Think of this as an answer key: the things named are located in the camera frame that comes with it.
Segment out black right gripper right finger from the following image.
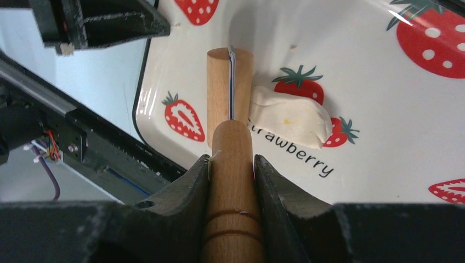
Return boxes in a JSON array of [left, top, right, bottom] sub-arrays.
[[254, 155, 464, 262]]

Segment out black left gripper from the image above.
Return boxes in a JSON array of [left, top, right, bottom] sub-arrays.
[[29, 0, 171, 56]]

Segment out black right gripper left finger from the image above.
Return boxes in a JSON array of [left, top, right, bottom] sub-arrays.
[[1, 155, 209, 262]]

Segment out wooden dough roller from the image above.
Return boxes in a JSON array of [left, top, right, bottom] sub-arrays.
[[200, 46, 266, 262]]

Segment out white dough piece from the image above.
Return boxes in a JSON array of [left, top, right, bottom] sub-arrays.
[[249, 86, 332, 149]]

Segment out strawberry print rectangular tray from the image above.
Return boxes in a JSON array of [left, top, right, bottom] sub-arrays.
[[134, 1, 464, 204]]

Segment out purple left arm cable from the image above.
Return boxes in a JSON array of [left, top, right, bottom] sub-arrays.
[[31, 143, 61, 203]]

